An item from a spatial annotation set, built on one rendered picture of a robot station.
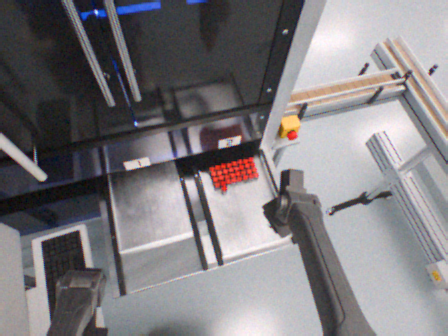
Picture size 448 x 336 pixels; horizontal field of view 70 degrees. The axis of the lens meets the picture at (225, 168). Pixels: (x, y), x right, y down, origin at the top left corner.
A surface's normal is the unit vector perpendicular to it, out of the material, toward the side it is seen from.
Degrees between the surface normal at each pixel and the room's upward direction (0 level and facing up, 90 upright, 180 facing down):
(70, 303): 41
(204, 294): 0
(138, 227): 0
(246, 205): 0
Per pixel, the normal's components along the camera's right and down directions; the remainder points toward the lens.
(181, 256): 0.06, -0.43
